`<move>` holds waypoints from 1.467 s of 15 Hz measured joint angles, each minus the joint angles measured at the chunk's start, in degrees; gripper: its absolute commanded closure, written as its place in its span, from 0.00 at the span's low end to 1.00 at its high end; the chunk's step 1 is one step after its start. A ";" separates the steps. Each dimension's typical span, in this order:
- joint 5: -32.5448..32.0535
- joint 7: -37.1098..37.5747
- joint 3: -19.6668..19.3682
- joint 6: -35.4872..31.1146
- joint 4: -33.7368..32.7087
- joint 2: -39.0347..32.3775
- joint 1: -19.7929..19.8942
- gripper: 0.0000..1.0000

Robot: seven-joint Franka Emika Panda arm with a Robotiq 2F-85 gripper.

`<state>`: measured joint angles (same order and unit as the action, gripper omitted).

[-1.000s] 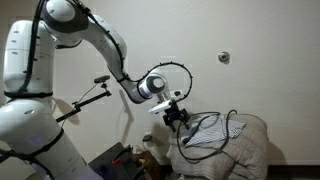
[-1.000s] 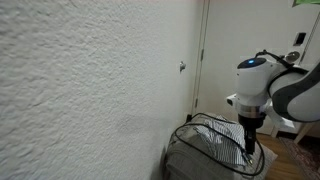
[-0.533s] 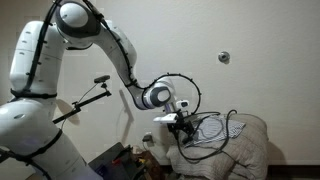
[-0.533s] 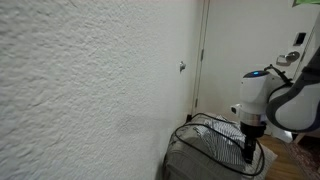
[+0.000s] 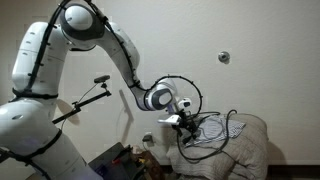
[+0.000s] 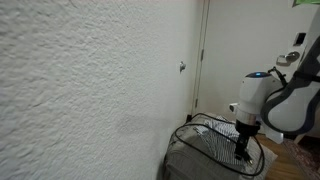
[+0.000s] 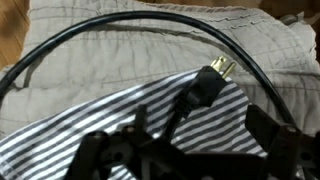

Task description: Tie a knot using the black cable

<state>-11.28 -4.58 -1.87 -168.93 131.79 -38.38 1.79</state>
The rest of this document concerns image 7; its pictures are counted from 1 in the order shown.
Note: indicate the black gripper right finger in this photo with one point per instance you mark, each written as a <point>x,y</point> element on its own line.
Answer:
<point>260,123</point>

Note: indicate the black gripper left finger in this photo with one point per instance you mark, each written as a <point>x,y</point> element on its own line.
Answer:
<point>140,116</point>

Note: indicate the beige quilted blanket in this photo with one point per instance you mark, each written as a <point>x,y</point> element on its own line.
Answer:
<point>116,56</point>

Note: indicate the white sneaker orange insole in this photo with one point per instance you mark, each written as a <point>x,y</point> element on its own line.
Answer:
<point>290,19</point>

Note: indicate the striped white grey cloth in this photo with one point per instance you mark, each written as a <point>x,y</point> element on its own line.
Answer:
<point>66,136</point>

